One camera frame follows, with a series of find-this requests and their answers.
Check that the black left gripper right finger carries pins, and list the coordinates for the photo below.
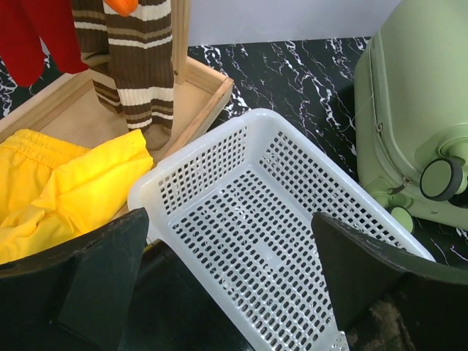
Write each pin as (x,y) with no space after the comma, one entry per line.
(384,298)

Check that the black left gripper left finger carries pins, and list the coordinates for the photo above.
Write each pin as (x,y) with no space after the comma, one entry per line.
(74,296)

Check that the white plastic mesh basket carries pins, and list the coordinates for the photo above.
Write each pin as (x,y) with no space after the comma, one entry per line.
(236,206)

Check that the brown striped sock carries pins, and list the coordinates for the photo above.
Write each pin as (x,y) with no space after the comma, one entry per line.
(131,59)

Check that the red garment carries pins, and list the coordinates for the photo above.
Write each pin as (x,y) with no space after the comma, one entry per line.
(25,26)

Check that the green hard-shell suitcase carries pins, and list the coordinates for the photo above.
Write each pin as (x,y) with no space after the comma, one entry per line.
(410,88)

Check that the yellow shorts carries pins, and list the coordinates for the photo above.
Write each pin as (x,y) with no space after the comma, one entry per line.
(53,191)

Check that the orange clothespin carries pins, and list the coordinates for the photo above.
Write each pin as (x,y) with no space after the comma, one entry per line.
(122,7)

